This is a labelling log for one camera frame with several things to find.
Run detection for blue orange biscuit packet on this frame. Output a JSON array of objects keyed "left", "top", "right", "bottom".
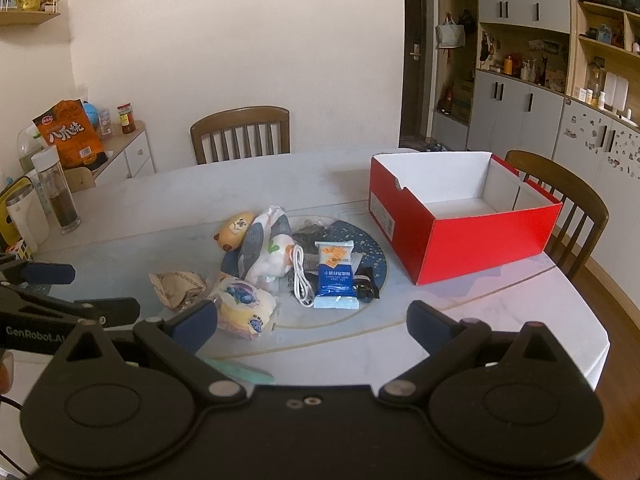
[{"left": 313, "top": 240, "right": 361, "bottom": 311}]

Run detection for white low cabinet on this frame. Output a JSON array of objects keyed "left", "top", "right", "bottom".
[{"left": 65, "top": 120, "right": 156, "bottom": 191}]

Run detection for yellow tray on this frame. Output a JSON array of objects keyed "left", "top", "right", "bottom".
[{"left": 0, "top": 205, "right": 18, "bottom": 251}]

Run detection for grey floor cabinets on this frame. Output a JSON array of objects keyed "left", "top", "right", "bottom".
[{"left": 467, "top": 69, "right": 568, "bottom": 161}]

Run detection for wooden slat-back chair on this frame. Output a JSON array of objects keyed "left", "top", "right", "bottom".
[
  {"left": 190, "top": 106, "right": 291, "bottom": 166},
  {"left": 505, "top": 150, "right": 610, "bottom": 281}
]

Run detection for white marble desktop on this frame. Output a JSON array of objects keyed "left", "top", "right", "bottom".
[{"left": 0, "top": 147, "right": 612, "bottom": 411}]

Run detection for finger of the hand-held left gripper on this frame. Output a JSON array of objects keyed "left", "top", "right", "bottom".
[
  {"left": 0, "top": 286, "right": 141, "bottom": 328},
  {"left": 0, "top": 254, "right": 76, "bottom": 286}
]

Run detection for grey hanging bag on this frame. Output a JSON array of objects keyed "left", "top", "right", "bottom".
[{"left": 435, "top": 14, "right": 467, "bottom": 50}]

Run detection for colourful puzzle cube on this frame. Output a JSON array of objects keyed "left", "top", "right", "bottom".
[{"left": 2, "top": 240, "right": 33, "bottom": 261}]

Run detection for blue speckled plate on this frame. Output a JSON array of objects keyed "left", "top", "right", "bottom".
[{"left": 220, "top": 214, "right": 390, "bottom": 313}]

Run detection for wooden wall shelf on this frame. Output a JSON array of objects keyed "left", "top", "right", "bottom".
[{"left": 0, "top": 10, "right": 61, "bottom": 27}]

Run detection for dark wooden door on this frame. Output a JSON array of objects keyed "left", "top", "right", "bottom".
[{"left": 402, "top": 0, "right": 436, "bottom": 141}]

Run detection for glass bottle with white lid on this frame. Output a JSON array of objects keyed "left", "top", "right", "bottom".
[{"left": 31, "top": 147, "right": 82, "bottom": 234}]

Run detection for pale green packet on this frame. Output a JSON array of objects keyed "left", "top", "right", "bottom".
[{"left": 205, "top": 357, "right": 273, "bottom": 386}]

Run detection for dark clear snack packet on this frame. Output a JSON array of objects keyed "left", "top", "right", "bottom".
[{"left": 291, "top": 224, "right": 331, "bottom": 251}]

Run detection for white cabinet with stickers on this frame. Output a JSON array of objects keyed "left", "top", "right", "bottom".
[{"left": 552, "top": 97, "right": 640, "bottom": 241}]

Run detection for bread packet with blue cartoon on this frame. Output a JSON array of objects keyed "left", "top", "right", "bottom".
[{"left": 207, "top": 272, "right": 278, "bottom": 337}]

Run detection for white kettle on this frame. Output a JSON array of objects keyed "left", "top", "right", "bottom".
[{"left": 5, "top": 183, "right": 51, "bottom": 251}]

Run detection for clear plastic bottle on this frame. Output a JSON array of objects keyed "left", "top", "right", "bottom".
[{"left": 17, "top": 125, "right": 46, "bottom": 171}]

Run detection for white cable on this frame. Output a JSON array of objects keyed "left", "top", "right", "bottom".
[{"left": 289, "top": 244, "right": 317, "bottom": 308}]

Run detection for wooden open shelf unit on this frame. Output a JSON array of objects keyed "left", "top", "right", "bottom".
[{"left": 565, "top": 0, "right": 640, "bottom": 126}]

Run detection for red cardboard box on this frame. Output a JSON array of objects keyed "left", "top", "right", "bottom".
[{"left": 369, "top": 151, "right": 563, "bottom": 286}]

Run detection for yellow capybara plush toy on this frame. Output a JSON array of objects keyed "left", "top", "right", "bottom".
[{"left": 215, "top": 211, "right": 257, "bottom": 252}]

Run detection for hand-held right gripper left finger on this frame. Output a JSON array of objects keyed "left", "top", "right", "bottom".
[{"left": 47, "top": 300, "right": 249, "bottom": 405}]

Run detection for white grey tissue packet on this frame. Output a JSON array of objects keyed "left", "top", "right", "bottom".
[{"left": 237, "top": 205, "right": 296, "bottom": 291}]

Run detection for small black packet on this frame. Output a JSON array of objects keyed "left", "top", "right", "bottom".
[{"left": 352, "top": 266, "right": 381, "bottom": 301}]

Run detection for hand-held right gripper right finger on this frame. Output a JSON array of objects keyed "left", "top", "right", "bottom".
[{"left": 379, "top": 300, "right": 576, "bottom": 403}]

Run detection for orange snack bag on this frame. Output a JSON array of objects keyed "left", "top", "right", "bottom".
[{"left": 32, "top": 100, "right": 106, "bottom": 170}]

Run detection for small wooden box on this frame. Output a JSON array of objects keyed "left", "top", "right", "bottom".
[{"left": 65, "top": 167, "right": 96, "bottom": 193}]

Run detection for brown paper packet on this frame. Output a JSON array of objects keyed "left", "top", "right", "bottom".
[{"left": 149, "top": 270, "right": 207, "bottom": 311}]

